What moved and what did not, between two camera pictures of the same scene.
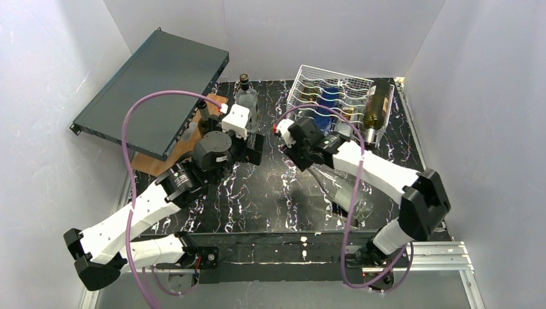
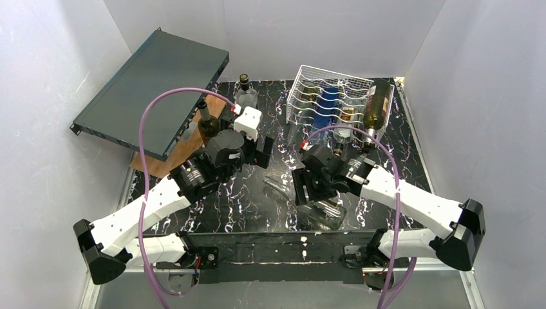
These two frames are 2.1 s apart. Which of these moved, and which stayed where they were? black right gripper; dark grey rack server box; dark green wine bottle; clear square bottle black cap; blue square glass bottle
Moved: black right gripper
Stayed: dark green wine bottle; dark grey rack server box; blue square glass bottle; clear square bottle black cap
